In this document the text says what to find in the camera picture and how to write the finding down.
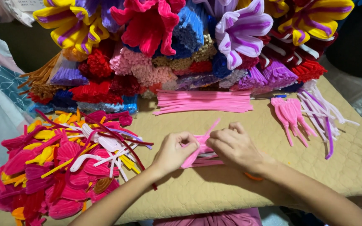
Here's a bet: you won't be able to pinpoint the person's right hand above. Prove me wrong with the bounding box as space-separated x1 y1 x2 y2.
206 122 268 175

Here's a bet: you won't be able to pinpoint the person's left hand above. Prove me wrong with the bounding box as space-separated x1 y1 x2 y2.
151 131 200 177

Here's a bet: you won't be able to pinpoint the pink pipe cleaner petal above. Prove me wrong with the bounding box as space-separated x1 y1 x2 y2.
270 97 294 147
289 98 317 137
279 99 309 148
181 118 222 169

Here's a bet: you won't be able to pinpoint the orange pipe cleaner piece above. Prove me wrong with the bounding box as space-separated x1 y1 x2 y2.
244 172 264 181

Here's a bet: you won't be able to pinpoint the loose pink pipe cleaners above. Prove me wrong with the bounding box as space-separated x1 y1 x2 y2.
196 152 224 168

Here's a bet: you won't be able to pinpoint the bundle of straight pink pipe cleaners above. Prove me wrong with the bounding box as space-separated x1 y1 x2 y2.
152 89 254 116

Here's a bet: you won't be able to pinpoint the blue pen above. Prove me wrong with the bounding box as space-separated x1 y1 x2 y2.
251 95 287 100

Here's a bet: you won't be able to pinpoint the person's pink clothing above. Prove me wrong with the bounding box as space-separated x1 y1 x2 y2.
153 207 263 226

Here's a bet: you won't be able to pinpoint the heap of colourful pipe cleaner bundles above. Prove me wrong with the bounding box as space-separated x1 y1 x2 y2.
18 6 327 114

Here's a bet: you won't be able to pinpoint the bunch of white purple pipe cleaners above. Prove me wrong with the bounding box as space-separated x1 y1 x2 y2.
297 80 361 160

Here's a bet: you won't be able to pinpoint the beige quilted mat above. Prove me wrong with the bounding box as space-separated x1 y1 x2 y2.
0 75 362 226

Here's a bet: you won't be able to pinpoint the pile of colourful pipe cleaner petals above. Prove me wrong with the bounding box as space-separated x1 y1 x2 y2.
0 108 158 226

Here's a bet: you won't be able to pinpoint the red white pipe cleaner flower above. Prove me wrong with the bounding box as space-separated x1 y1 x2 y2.
259 29 339 83

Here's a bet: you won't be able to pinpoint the white purple pipe cleaner flower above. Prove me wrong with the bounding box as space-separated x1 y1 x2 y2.
215 0 274 71

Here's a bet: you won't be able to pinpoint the pink red pipe cleaner flower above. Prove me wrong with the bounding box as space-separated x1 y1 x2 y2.
110 0 186 58

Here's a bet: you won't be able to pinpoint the yellow purple pipe cleaner flower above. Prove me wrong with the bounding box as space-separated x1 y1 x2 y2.
268 0 355 46
33 0 110 54

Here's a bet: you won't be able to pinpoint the white plastic bag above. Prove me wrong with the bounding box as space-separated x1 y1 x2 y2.
0 0 46 27

